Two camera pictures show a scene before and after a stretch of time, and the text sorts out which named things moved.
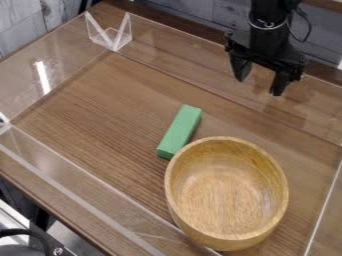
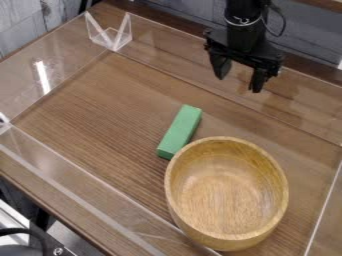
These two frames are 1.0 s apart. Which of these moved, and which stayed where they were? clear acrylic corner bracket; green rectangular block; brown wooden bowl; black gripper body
Moved: black gripper body
Stayed: brown wooden bowl; clear acrylic corner bracket; green rectangular block
